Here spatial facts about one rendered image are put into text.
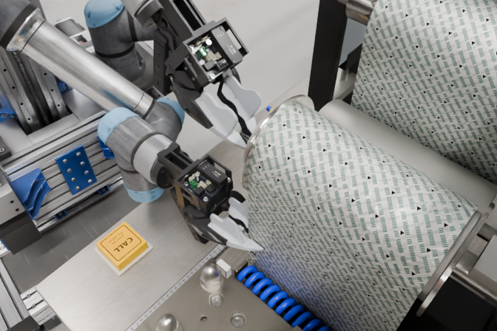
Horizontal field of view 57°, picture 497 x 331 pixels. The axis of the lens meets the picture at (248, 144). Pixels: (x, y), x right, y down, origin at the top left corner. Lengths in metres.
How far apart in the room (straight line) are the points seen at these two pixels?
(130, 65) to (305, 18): 1.96
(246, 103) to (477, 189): 0.31
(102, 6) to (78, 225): 0.89
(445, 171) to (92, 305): 0.63
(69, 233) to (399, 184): 1.51
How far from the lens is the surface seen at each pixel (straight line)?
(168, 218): 0.97
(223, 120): 0.58
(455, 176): 0.65
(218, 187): 0.69
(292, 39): 2.98
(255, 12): 3.23
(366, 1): 0.71
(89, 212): 1.89
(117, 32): 1.32
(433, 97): 0.66
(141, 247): 0.92
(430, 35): 0.63
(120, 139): 0.79
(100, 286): 0.92
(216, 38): 0.56
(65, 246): 1.84
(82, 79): 0.91
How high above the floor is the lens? 1.70
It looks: 48 degrees down
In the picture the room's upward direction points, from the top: straight up
